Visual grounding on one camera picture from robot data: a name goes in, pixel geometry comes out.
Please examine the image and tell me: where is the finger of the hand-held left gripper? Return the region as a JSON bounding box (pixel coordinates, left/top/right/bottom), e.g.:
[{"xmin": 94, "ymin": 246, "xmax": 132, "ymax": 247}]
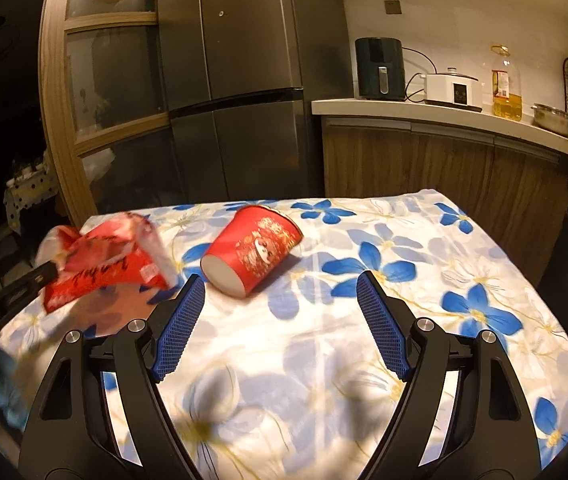
[{"xmin": 0, "ymin": 262, "xmax": 62, "ymax": 346}]

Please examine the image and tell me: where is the steel mixing bowl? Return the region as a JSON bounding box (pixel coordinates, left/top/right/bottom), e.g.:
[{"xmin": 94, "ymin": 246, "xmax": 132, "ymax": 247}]
[{"xmin": 530, "ymin": 103, "xmax": 568, "ymax": 137}]

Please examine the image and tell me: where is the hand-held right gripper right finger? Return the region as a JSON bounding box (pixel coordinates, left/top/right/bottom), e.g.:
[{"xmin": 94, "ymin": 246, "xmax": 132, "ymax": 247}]
[{"xmin": 356, "ymin": 270, "xmax": 542, "ymax": 480}]

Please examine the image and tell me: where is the grey refrigerator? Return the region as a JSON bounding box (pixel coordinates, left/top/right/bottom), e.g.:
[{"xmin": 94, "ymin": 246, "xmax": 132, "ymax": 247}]
[{"xmin": 156, "ymin": 0, "xmax": 350, "ymax": 206}]

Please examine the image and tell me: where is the red printed plastic wrapper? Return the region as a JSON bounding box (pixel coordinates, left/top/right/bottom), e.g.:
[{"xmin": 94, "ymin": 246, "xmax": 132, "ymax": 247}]
[{"xmin": 38, "ymin": 211, "xmax": 181, "ymax": 315}]

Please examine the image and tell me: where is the wooden glass-panel door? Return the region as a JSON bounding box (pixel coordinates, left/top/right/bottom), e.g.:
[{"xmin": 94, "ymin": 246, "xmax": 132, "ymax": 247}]
[{"xmin": 39, "ymin": 0, "xmax": 185, "ymax": 228}]

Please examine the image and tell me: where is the red paper cup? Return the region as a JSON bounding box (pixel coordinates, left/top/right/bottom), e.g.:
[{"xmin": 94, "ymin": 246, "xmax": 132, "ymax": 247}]
[{"xmin": 200, "ymin": 205, "xmax": 305, "ymax": 298}]

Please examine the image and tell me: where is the wooden lower cabinet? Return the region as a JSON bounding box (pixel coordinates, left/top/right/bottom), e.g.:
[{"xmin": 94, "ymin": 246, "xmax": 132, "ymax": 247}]
[{"xmin": 321, "ymin": 115, "xmax": 568, "ymax": 281}]

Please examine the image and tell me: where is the white kitchen counter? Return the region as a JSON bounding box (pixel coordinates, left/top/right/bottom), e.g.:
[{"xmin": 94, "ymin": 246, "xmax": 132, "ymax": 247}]
[{"xmin": 311, "ymin": 97, "xmax": 568, "ymax": 181}]

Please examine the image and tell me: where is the black air fryer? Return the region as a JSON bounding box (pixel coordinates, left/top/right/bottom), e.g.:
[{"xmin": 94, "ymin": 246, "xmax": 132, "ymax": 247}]
[{"xmin": 354, "ymin": 36, "xmax": 406, "ymax": 102}]

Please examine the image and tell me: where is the dotted cloth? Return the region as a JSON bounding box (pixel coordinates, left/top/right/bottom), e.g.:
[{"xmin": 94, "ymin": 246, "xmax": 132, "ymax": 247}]
[{"xmin": 4, "ymin": 180, "xmax": 60, "ymax": 233}]

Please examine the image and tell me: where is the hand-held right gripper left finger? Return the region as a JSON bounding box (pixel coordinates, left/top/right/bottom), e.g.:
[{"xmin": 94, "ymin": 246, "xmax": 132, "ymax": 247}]
[{"xmin": 18, "ymin": 274, "xmax": 206, "ymax": 480}]

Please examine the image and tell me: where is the white electric cooker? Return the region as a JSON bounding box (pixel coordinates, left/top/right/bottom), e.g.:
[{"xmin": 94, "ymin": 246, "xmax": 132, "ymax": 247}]
[{"xmin": 424, "ymin": 66, "xmax": 485, "ymax": 111}]

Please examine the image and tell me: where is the cooking oil bottle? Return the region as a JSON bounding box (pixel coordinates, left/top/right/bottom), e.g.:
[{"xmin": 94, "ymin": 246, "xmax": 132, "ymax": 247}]
[{"xmin": 490, "ymin": 45, "xmax": 524, "ymax": 122}]

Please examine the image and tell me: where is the blue floral tablecloth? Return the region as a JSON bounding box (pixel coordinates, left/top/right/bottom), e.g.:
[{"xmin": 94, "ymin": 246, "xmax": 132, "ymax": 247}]
[{"xmin": 0, "ymin": 188, "xmax": 568, "ymax": 480}]

